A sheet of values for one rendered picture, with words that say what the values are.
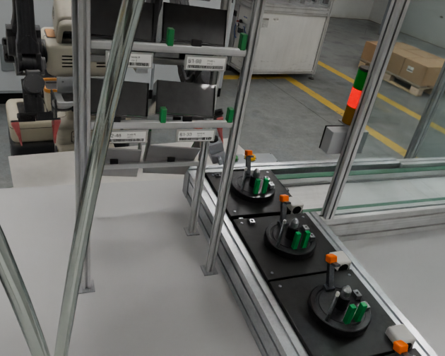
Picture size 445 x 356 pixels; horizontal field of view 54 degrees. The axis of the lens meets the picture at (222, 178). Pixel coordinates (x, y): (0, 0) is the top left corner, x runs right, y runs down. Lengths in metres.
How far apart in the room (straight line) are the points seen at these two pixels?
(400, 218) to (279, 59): 4.34
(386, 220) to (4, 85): 3.42
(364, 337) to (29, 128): 1.62
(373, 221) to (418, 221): 0.20
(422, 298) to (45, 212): 1.12
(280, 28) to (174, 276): 4.65
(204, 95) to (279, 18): 4.59
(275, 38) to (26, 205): 4.52
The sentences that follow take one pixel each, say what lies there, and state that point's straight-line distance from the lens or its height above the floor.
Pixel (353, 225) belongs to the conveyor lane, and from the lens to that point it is 1.46.
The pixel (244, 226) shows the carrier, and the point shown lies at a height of 0.97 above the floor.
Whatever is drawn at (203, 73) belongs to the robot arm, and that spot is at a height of 1.30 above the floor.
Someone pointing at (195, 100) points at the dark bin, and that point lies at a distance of 0.99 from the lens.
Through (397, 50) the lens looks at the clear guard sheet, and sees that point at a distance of 1.22.
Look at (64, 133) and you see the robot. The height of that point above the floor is 0.86.
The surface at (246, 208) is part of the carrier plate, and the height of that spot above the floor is 0.97.
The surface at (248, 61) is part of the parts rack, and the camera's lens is 0.93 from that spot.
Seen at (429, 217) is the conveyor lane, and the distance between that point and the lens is 1.68.
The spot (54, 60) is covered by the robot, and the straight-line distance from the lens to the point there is 1.74.
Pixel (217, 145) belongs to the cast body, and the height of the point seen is 1.12.
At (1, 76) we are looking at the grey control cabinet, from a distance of 4.19.
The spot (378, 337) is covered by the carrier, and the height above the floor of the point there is 0.97.
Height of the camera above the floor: 1.70
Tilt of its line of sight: 31 degrees down
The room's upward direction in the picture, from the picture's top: 10 degrees clockwise
